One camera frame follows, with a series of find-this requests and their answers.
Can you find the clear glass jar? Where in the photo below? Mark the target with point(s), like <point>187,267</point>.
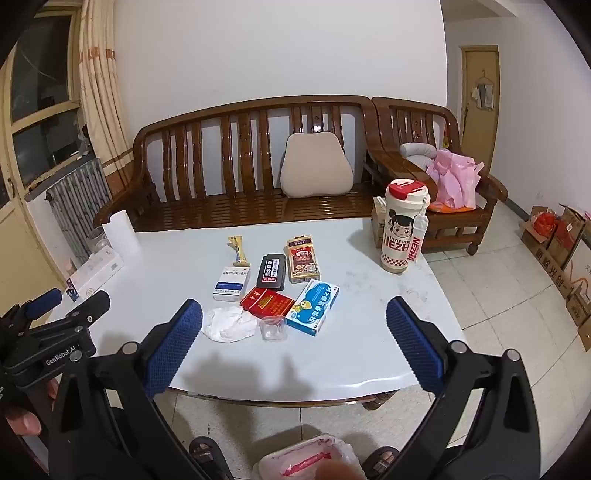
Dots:
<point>96,241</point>

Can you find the flat printed cardboard sheet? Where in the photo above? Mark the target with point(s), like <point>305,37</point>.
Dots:
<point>579,272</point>

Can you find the person's right foot in sandal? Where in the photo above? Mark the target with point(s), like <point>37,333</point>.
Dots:
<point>381,461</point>

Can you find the brown and red packet box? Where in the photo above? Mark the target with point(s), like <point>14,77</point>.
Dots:
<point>303,261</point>

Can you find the hanger with clothes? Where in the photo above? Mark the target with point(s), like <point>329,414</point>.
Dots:
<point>482,92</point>

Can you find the yellow snack wrapper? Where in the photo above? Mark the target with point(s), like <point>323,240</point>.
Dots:
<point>238,251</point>

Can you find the grey radiator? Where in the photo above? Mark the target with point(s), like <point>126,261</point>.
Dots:
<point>78,203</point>

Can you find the large white red-lidded cup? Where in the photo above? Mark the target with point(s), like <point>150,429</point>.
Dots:
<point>402,230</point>

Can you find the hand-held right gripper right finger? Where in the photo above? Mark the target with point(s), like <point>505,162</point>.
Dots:
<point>415,344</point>

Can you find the person's left hand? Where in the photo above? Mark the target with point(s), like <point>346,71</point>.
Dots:
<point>23,422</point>

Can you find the blue cartoon medicine box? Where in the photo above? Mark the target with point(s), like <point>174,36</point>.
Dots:
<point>311,308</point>

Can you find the black box with white label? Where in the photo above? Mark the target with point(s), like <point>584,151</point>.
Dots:
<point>271,273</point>

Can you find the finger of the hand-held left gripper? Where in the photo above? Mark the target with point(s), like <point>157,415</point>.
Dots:
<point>87,308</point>
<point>44,302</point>

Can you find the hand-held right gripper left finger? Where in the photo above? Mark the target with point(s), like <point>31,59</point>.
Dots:
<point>173,350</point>

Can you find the small clear plastic cup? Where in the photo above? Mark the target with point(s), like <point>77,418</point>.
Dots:
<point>272,328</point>

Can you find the brown wooden sofa bench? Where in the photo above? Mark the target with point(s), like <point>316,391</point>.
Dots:
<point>207,203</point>

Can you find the tall cardboard box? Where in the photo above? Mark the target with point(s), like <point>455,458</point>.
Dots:
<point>569,235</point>

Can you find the beige striped curtain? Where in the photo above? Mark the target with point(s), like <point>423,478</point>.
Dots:
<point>104,92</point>

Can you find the brown wooden armchair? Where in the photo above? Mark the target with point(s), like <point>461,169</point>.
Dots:
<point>415,121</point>

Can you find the white and blue medicine box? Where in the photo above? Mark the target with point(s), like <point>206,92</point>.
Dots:
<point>232,284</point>

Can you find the white pink plastic bag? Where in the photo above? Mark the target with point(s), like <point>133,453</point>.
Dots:
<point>304,457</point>

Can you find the grey rolled pillow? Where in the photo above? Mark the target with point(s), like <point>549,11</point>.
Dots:
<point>415,151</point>

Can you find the white paper roll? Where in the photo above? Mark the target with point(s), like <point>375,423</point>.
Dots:
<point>121,233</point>

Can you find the small cardboard box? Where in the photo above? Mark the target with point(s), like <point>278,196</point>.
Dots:
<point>579,307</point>

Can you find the open cardboard box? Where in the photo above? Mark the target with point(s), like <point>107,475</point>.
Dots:
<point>531,240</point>

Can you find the red plastic bag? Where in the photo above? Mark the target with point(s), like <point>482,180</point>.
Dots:
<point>545,224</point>

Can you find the printed cardboard carton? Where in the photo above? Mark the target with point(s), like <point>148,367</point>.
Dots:
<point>377,224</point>

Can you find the yellow-framed window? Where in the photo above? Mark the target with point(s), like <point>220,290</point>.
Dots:
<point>39,97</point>

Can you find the crumpled white tissue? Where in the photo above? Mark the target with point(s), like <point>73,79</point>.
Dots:
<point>228,325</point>

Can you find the yellow wooden door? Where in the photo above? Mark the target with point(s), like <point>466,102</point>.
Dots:
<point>480,138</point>

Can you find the person's left foot in sandal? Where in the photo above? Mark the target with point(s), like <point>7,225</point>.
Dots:
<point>207,454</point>

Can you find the beige back cushion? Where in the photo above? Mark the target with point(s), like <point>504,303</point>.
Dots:
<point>317,166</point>

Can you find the long white box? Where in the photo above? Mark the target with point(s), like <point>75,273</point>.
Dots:
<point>98,272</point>

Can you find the person's foot in sandal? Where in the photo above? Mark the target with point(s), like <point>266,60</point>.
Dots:
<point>381,461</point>
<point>207,454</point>

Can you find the small blue card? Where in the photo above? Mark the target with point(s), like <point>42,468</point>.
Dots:
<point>72,290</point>

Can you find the flat red box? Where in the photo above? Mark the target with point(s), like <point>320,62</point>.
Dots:
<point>268,302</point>

